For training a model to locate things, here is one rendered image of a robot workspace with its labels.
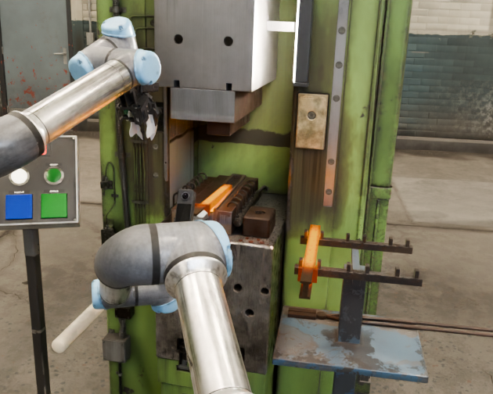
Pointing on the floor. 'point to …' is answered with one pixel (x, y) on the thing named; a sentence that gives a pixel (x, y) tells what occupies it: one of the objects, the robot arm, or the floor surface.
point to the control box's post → (32, 250)
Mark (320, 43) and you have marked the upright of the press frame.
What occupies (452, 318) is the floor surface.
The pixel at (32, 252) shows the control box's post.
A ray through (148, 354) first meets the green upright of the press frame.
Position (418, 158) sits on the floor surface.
